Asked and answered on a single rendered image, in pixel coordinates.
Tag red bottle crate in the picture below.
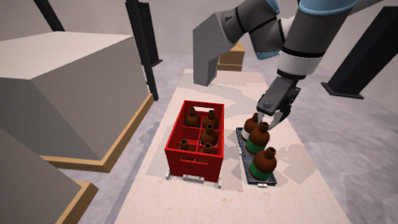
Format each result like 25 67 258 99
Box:
164 102 224 183

